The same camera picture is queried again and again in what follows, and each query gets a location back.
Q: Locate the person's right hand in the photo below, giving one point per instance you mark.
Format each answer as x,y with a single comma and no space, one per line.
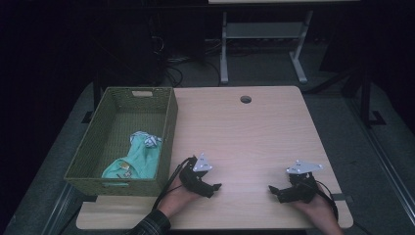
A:
318,213

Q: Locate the white metal stand frame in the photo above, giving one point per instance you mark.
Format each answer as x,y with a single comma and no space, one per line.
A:
261,31

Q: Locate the green woven basket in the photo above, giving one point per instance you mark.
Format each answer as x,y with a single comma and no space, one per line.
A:
94,150

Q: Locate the person's left hand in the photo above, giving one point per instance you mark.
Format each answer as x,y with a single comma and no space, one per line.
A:
177,199

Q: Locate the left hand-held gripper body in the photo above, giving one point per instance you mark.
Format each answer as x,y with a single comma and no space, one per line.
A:
192,179

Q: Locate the black metal stand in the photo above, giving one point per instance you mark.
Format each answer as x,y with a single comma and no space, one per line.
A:
365,98

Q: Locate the grey tape strip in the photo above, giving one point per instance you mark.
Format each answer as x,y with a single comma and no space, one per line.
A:
342,197

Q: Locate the mint green baby garment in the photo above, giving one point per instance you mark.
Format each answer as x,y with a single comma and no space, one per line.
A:
143,160

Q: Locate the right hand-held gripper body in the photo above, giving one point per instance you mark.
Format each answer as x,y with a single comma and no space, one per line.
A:
301,189

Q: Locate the metal floor rail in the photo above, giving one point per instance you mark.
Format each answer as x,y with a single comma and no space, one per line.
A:
388,163
60,209

